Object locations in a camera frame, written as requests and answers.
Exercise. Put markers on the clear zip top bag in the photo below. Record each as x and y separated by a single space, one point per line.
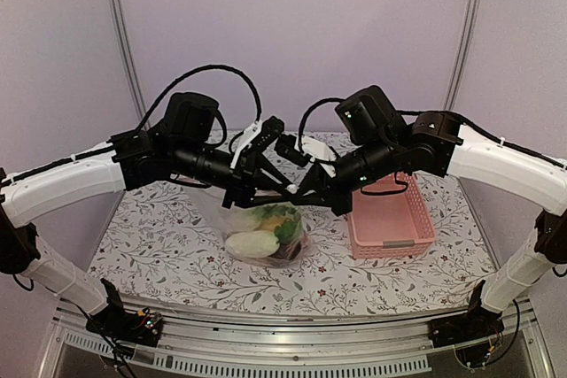
220 224

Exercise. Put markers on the left aluminium frame post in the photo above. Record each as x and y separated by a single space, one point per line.
126 55

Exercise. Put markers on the front aluminium rail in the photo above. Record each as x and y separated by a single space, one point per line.
205 342

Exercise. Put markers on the white radish toy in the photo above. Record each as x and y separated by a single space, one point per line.
253 244

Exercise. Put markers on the pink plastic basket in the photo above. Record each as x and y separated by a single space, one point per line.
390 219

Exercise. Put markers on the right aluminium frame post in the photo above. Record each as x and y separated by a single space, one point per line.
463 49

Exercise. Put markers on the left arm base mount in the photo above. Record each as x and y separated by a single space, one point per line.
115 323

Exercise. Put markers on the white radish with green leaf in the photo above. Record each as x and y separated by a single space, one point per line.
251 219

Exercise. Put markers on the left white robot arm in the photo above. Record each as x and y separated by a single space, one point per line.
125 162

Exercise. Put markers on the yellow peach toy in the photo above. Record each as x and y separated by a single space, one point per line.
273 222

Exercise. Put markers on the floral table mat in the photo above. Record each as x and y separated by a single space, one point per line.
159 246

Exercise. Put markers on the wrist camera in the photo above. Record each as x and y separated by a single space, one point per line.
188 122
367 115

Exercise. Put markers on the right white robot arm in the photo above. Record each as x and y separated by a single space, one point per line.
446 143

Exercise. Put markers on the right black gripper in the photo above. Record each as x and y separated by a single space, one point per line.
326 193

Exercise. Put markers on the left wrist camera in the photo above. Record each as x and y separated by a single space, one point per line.
188 122

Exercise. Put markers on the aluminium frame post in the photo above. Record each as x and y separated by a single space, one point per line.
463 49
126 55

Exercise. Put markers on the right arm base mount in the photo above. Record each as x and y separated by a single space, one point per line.
473 336

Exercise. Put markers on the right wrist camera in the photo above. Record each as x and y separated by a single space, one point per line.
367 115

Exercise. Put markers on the dark purple fruit toy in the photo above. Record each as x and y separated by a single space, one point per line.
290 251

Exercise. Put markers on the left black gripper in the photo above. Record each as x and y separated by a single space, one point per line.
248 178

